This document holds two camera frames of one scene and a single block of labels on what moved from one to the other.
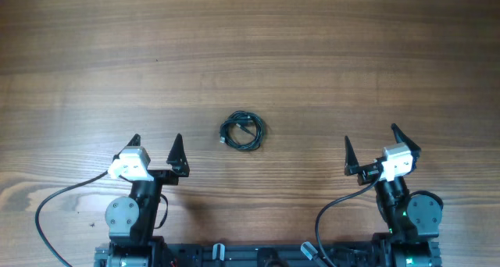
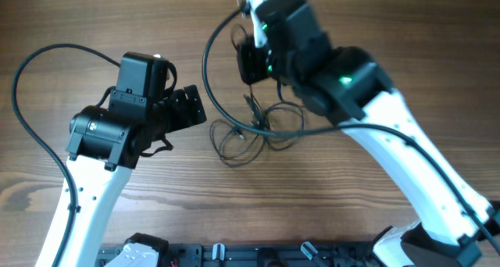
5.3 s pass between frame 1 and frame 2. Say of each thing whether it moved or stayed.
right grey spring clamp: stayed
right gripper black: moved
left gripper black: moved
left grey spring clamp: stayed
